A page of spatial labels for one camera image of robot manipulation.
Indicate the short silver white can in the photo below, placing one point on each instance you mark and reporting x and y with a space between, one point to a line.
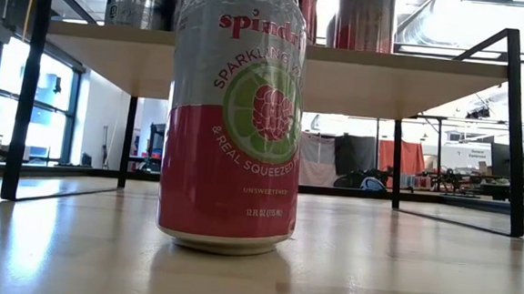
331 32

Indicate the red cola can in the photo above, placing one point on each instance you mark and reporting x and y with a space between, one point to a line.
310 13

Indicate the short white pink can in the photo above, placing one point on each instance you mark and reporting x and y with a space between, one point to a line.
365 21

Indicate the tall white blue energy can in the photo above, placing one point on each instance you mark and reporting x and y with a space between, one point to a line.
136 0

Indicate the light grey hanging cloth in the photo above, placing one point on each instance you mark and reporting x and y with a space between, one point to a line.
316 161

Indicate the white blue round object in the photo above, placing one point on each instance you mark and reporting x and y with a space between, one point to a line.
372 184

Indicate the orange hanging cloth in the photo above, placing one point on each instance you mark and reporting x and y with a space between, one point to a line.
402 155

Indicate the large glass window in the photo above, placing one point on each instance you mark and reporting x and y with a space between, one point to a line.
55 107

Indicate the white cabinet box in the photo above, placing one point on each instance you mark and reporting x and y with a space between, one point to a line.
475 155

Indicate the wooden shelf with black frame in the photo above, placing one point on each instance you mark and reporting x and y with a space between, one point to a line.
384 81

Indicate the ribbed ventilation duct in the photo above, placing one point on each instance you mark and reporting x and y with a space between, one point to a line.
415 24

